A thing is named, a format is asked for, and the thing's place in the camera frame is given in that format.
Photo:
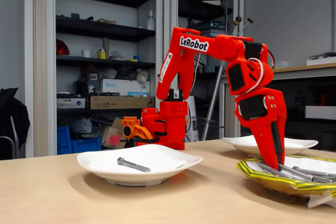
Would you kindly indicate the orange printed part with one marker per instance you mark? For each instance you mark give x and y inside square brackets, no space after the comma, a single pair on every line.
[141,131]

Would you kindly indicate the white paper cup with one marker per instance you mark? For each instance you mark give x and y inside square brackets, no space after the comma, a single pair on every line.
[86,53]

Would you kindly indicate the white square porcelain plate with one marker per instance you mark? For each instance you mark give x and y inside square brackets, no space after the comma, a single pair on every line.
[239,145]
[131,178]

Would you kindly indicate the small white box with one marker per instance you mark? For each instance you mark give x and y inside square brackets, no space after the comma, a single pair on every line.
[281,64]

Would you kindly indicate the long white box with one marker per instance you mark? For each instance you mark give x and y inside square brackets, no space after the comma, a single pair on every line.
[321,112]

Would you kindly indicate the black jacket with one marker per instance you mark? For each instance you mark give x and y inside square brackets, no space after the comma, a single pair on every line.
[13,113]

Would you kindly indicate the grey coat stand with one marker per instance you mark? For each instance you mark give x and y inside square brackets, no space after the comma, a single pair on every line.
[212,100]

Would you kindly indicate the yellow green striped plate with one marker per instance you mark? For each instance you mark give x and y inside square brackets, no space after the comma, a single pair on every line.
[265,178]

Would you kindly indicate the white Weller box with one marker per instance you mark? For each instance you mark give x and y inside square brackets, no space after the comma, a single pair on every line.
[123,86]

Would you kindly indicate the grey sideboard wooden top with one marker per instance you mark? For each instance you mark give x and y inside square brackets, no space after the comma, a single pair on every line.
[315,70]

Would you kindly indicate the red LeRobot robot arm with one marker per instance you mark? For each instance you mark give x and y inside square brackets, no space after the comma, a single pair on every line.
[223,48]

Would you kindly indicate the white plastic bottle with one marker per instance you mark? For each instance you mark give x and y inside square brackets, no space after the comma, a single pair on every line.
[151,22]

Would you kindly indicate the red black helmet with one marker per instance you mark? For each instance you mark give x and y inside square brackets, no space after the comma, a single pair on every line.
[61,48]

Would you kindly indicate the stack of books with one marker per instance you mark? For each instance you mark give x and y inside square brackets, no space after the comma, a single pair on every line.
[218,26]

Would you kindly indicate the flat grey printed box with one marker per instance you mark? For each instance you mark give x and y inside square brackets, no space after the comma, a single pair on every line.
[71,103]

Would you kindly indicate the cardboard box pink label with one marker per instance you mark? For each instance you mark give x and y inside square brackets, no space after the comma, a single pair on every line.
[113,134]

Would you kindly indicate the flat white box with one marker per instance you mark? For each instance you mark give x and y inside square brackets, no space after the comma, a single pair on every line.
[323,61]

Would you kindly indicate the small yellow box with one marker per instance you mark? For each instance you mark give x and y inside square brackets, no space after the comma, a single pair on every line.
[101,54]

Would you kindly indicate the long brown cardboard box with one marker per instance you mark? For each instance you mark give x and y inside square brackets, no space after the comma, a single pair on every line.
[120,102]

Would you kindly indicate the blue plastic crate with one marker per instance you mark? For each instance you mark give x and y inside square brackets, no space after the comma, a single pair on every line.
[84,146]
[63,133]

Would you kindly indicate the grey metal chair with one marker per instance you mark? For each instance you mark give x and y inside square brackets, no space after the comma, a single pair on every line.
[14,134]

